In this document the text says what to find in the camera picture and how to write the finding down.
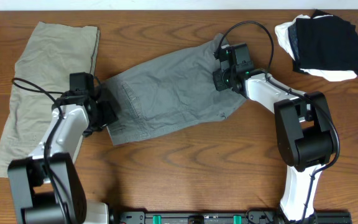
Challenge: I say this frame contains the grey shorts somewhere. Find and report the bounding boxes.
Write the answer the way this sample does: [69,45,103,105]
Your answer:
[103,33,246,145]

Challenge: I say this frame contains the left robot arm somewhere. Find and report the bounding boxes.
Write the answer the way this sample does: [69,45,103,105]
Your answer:
[7,95,117,223]

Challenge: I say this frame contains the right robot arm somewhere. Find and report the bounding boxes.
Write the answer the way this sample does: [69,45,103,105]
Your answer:
[213,69,340,223]

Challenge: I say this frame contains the khaki folded shorts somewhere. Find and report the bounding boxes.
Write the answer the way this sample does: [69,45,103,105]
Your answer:
[0,22,100,178]

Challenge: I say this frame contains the white garment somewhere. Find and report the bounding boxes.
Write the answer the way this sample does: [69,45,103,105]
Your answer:
[275,14,357,82]

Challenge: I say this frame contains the black garment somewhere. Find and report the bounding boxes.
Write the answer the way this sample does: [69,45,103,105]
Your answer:
[287,10,358,78]

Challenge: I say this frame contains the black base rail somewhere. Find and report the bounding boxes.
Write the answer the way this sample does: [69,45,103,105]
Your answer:
[109,209,352,224]

